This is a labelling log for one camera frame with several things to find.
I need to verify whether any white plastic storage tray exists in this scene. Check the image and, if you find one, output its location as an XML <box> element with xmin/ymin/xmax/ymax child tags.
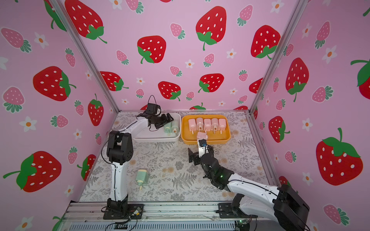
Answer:
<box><xmin>132</xmin><ymin>113</ymin><xmax>182</xmax><ymax>142</ymax></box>

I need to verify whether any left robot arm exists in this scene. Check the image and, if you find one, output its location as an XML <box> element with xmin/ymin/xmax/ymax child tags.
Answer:
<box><xmin>107</xmin><ymin>103</ymin><xmax>174</xmax><ymax>214</ymax></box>

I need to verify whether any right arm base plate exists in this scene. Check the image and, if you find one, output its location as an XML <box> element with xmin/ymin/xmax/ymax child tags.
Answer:
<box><xmin>216</xmin><ymin>203</ymin><xmax>258</xmax><ymax>219</ymax></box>

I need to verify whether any aluminium front rail frame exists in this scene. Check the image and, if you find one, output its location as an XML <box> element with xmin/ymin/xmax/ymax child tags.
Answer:
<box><xmin>54</xmin><ymin>200</ymin><xmax>305</xmax><ymax>231</ymax></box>

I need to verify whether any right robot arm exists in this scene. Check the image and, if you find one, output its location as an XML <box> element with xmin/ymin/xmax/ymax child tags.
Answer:
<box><xmin>188</xmin><ymin>145</ymin><xmax>310</xmax><ymax>231</ymax></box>

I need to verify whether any green sharpener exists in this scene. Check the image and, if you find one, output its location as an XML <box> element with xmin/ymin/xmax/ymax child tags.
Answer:
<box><xmin>171</xmin><ymin>120</ymin><xmax>179</xmax><ymax>136</ymax></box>
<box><xmin>164</xmin><ymin>122</ymin><xmax>172</xmax><ymax>136</ymax></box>
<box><xmin>135</xmin><ymin>169</ymin><xmax>149</xmax><ymax>190</ymax></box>

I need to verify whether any pink sharpener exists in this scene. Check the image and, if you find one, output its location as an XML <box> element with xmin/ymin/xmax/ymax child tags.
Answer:
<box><xmin>211</xmin><ymin>118</ymin><xmax>219</xmax><ymax>134</ymax></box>
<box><xmin>188</xmin><ymin>118</ymin><xmax>197</xmax><ymax>134</ymax></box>
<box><xmin>218</xmin><ymin>118</ymin><xmax>227</xmax><ymax>134</ymax></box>
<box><xmin>204</xmin><ymin>118</ymin><xmax>212</xmax><ymax>132</ymax></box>
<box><xmin>197</xmin><ymin>131</ymin><xmax>208</xmax><ymax>141</ymax></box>
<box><xmin>196</xmin><ymin>117</ymin><xmax>204</xmax><ymax>132</ymax></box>

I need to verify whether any yellow plastic storage tray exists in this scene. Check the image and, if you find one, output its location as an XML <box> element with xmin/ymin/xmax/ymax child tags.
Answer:
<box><xmin>181</xmin><ymin>114</ymin><xmax>231</xmax><ymax>145</ymax></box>

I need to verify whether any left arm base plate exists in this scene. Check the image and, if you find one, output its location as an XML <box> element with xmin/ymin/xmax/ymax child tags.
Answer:
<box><xmin>101</xmin><ymin>204</ymin><xmax>145</xmax><ymax>220</ymax></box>

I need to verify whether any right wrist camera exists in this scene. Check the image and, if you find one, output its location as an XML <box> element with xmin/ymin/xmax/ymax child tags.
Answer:
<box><xmin>198</xmin><ymin>139</ymin><xmax>207</xmax><ymax>158</ymax></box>

